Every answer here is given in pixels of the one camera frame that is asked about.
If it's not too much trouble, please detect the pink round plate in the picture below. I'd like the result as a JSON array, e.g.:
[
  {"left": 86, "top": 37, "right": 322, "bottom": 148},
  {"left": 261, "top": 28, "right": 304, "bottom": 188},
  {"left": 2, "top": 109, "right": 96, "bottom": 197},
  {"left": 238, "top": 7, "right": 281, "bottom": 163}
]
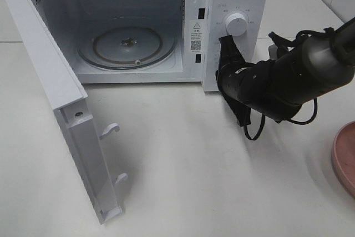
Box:
[{"left": 332, "top": 121, "right": 354, "bottom": 198}]

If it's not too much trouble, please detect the white upper power knob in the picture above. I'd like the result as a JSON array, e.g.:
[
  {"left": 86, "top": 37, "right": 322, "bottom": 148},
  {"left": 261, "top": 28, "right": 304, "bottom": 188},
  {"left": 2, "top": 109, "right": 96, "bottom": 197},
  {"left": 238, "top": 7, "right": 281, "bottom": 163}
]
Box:
[{"left": 225, "top": 12, "right": 248, "bottom": 37}]

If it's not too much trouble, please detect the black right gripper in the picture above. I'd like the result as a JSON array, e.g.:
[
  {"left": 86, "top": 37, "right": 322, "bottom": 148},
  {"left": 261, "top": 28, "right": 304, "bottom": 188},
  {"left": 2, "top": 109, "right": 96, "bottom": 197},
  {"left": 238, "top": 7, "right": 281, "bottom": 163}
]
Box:
[{"left": 217, "top": 35, "right": 300, "bottom": 127}]

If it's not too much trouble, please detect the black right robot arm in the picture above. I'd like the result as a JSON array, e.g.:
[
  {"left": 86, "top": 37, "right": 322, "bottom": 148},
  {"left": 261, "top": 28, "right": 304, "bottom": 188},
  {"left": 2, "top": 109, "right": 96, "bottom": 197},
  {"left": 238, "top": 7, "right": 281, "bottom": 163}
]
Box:
[{"left": 216, "top": 19, "right": 354, "bottom": 126}]

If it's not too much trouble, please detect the white warning label sticker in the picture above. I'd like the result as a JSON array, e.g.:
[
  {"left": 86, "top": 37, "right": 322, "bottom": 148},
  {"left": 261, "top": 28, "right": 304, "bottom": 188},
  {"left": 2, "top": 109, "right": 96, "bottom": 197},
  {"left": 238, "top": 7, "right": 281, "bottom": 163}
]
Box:
[{"left": 188, "top": 20, "right": 205, "bottom": 52}]

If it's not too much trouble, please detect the white microwave door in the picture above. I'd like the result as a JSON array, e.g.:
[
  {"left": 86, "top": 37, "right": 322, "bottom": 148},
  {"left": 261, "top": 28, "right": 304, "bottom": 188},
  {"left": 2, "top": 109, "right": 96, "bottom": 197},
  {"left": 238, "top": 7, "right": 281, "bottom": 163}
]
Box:
[{"left": 6, "top": 0, "right": 128, "bottom": 224}]

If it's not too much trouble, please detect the white microwave oven body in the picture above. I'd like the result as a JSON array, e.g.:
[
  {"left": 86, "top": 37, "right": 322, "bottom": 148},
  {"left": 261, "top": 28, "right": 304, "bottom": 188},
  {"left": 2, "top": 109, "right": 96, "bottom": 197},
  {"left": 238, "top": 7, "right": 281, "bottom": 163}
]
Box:
[{"left": 35, "top": 0, "right": 266, "bottom": 92}]

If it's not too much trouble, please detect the glass microwave turntable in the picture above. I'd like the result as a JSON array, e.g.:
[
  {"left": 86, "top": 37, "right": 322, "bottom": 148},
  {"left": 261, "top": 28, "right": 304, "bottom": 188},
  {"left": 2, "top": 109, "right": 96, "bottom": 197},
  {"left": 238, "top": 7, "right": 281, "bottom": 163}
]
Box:
[{"left": 77, "top": 17, "right": 179, "bottom": 70}]

